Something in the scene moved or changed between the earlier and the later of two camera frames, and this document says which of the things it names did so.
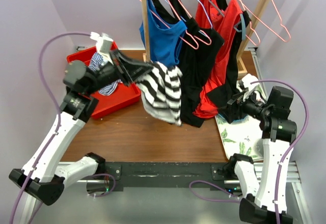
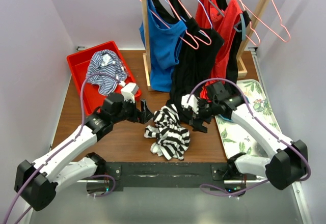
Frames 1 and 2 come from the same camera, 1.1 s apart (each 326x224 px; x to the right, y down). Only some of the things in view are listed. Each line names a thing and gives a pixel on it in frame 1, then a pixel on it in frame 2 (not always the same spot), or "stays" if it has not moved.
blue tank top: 165,40 stays
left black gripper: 132,70 to 145,115
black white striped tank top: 160,93 to 171,139
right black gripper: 233,105 to 197,126
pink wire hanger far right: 279,20 stays
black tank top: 198,50 stays
